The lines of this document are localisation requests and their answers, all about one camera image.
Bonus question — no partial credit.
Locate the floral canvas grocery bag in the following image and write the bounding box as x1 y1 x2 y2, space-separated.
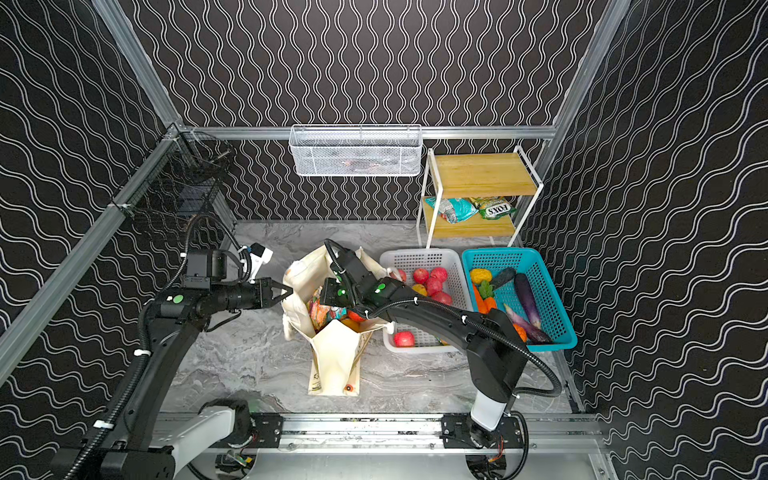
281 246 394 397

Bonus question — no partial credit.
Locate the orange carrot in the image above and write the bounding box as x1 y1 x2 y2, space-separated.
473 285 488 314

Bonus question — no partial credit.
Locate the white plastic fruit basket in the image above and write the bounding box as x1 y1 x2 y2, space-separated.
379 248 474 355

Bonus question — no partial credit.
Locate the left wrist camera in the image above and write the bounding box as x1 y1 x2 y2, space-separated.
237 242 274 284

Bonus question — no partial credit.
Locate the white wooden two-tier shelf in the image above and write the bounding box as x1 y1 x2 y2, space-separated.
416 146 544 249

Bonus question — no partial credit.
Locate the green Fox's bag lower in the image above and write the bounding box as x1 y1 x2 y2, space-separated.
470 197 517 221

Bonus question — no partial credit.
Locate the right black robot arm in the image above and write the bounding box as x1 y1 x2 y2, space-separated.
321 239 563 432

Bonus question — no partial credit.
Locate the striped purple eggplant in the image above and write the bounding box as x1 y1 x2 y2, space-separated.
504 304 552 345

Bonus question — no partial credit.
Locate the white wire wall basket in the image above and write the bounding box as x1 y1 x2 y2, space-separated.
289 124 423 177

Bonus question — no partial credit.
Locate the red apple with stem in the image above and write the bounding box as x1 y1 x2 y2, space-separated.
431 291 453 306

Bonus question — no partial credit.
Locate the black wire wall basket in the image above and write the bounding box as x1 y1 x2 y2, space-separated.
112 131 236 233

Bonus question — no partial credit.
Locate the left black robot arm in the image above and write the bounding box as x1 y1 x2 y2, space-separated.
50 277 293 479

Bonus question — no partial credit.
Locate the red apple back right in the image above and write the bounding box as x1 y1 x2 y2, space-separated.
430 267 448 283

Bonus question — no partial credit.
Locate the teal plastic vegetable basket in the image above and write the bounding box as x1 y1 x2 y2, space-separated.
461 247 577 353

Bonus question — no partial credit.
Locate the orange candy bag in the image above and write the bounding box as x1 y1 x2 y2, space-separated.
307 287 347 333

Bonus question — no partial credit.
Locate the red peach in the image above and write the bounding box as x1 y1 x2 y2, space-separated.
425 276 443 296
412 268 430 285

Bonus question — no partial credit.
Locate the yellow pepper in teal basket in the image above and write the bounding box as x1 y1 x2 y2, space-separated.
470 268 493 285

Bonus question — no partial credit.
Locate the red tomato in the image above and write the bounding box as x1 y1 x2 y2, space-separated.
347 310 366 323

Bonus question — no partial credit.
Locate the dark green cucumber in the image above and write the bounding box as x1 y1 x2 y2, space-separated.
490 267 517 290

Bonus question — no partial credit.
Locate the red peach middle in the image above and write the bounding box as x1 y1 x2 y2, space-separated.
425 276 443 296

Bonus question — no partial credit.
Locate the teal snack bag lower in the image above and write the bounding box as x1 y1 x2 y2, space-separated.
424 196 478 224

